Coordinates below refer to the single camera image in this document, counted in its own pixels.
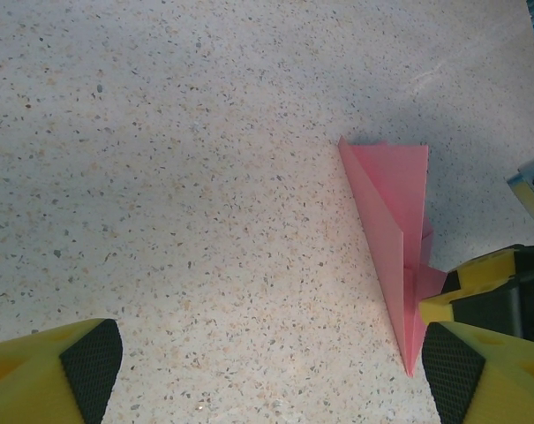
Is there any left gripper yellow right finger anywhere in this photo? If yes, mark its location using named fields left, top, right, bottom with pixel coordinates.
left=421, top=321, right=534, bottom=424

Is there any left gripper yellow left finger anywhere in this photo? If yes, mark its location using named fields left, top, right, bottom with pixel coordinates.
left=0, top=317, right=124, bottom=424

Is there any pink paper sheet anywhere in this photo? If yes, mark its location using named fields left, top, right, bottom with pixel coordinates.
left=336, top=135, right=449, bottom=379

